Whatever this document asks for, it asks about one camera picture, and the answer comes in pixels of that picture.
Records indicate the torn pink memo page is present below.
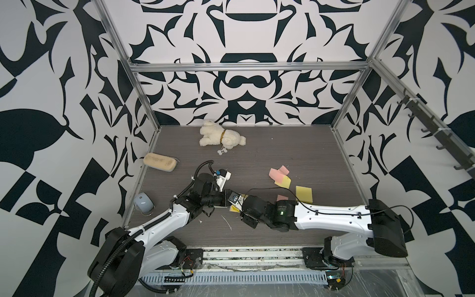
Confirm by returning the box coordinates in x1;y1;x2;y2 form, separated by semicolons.
268;165;289;183

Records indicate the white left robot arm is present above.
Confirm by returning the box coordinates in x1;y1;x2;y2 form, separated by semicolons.
87;169;231;297

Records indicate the beige oval sponge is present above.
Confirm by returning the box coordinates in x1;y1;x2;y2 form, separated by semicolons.
143;153;179;172

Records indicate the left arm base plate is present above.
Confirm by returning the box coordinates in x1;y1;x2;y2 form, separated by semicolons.
155;249;204;270

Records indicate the cream plush teddy bear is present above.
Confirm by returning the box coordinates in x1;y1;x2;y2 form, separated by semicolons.
199;120;247;150

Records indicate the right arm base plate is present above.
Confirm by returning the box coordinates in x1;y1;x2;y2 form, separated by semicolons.
301;247;355;271

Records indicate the yellow memo pad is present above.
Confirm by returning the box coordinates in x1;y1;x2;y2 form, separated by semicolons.
229;195;247;213

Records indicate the torn yellow memo page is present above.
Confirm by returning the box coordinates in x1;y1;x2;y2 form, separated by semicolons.
275;176;291;189

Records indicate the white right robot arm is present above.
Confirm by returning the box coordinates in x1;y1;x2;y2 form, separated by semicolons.
228;194;408;261

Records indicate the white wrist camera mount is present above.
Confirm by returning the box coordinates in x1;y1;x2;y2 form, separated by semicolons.
215;169;231;192

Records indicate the black wall hook rack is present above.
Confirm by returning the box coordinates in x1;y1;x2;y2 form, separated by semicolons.
398;88;475;179

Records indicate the light blue computer mouse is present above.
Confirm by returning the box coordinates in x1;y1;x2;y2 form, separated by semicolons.
134;193;155;216

